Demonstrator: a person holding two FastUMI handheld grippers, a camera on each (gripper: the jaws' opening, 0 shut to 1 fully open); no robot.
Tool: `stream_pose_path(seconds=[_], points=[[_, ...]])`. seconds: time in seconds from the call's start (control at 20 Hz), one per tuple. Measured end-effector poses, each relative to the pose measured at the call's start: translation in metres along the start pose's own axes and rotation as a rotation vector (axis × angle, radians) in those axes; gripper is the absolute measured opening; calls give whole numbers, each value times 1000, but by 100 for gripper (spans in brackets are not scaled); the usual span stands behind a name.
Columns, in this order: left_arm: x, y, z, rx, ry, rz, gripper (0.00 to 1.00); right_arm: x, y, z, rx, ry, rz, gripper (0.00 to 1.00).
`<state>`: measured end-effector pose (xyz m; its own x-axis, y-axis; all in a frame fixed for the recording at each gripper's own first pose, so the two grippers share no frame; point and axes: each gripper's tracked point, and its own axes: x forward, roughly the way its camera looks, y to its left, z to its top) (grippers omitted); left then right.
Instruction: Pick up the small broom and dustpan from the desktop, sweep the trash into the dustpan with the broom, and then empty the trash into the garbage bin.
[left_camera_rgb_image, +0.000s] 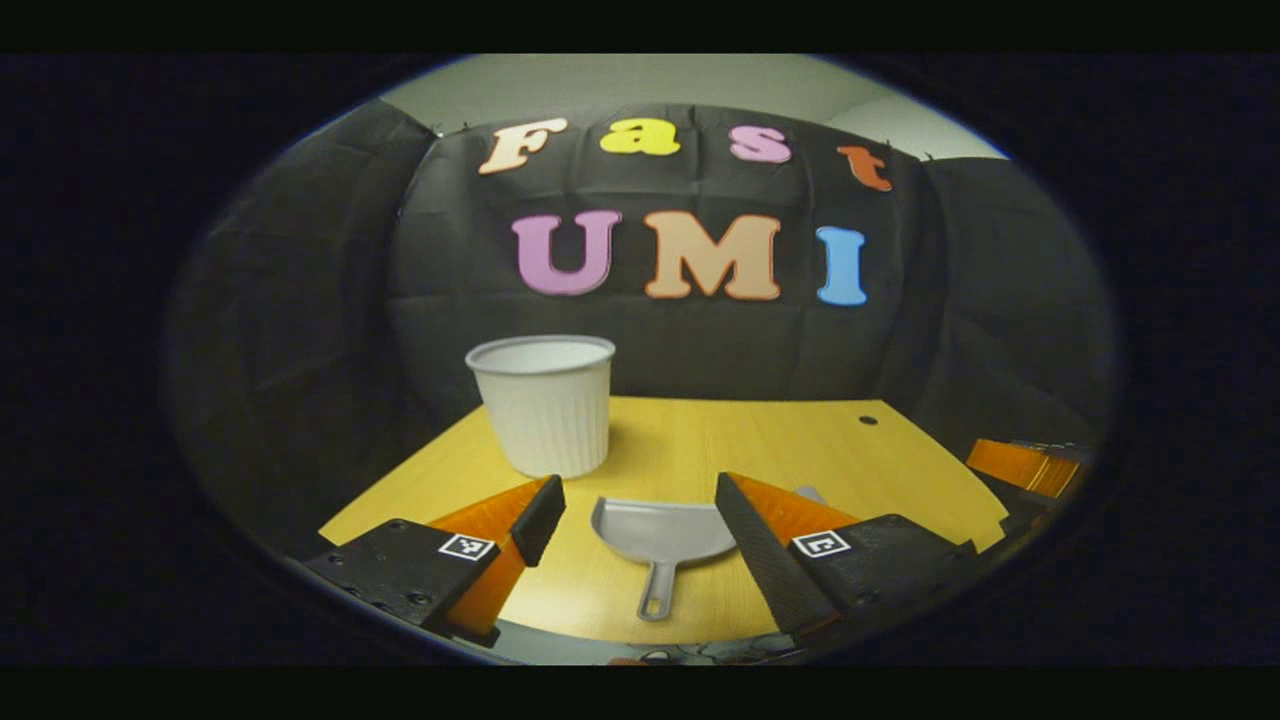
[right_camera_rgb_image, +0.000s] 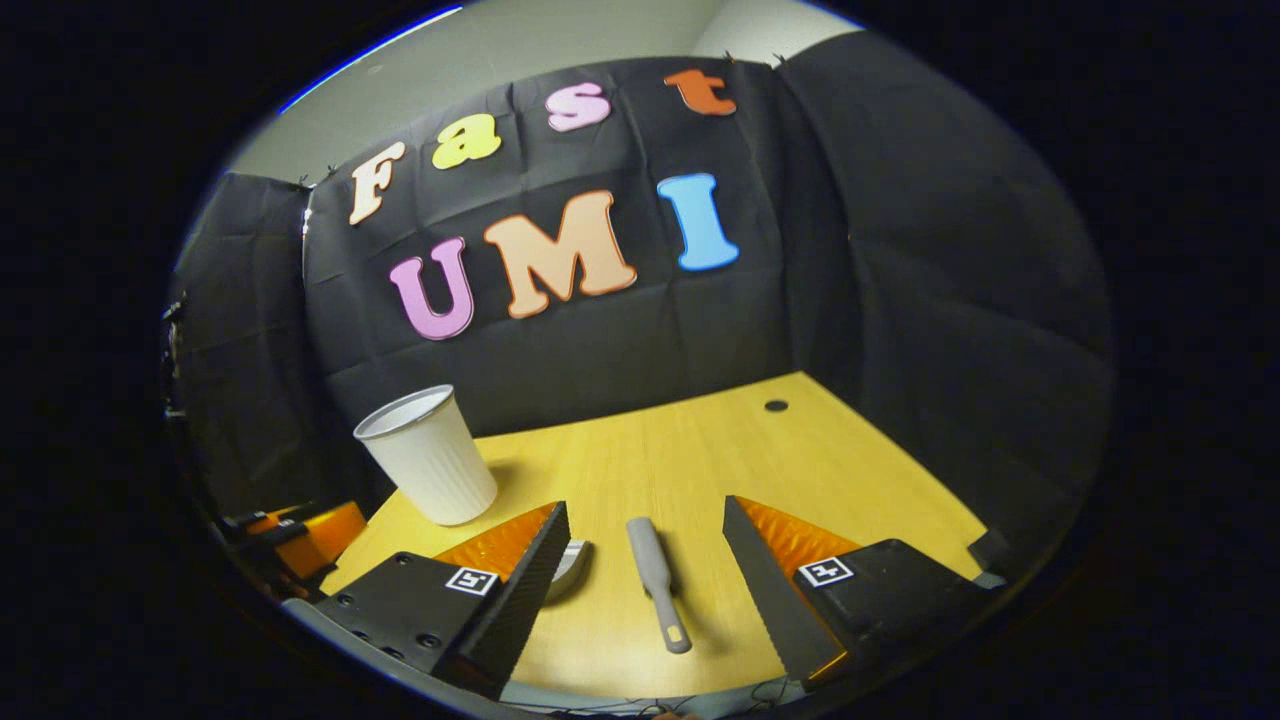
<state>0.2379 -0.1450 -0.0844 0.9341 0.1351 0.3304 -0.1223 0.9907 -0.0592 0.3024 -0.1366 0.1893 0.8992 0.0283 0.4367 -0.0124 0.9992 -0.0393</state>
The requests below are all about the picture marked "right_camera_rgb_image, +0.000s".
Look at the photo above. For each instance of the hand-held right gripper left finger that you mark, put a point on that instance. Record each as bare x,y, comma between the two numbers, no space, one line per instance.
525,600

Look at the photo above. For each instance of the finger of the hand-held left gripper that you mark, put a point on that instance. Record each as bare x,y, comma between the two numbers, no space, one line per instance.
320,540
265,518

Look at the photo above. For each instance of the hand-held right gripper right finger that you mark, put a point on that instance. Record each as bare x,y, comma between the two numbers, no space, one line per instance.
775,600

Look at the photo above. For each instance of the grey plastic dustpan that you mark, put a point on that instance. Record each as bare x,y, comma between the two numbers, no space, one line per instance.
575,565

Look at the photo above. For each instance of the small grey broom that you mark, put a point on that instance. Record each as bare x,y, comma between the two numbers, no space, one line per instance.
652,565

